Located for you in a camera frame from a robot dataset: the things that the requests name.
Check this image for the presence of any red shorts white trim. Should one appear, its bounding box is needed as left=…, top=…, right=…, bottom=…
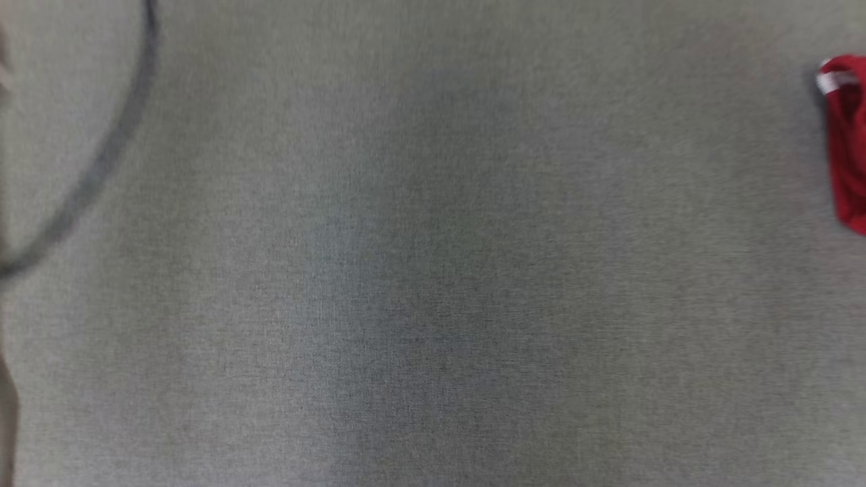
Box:
left=814, top=54, right=866, bottom=236

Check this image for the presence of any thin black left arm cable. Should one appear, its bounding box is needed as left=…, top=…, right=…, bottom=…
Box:
left=0, top=0, right=161, bottom=279

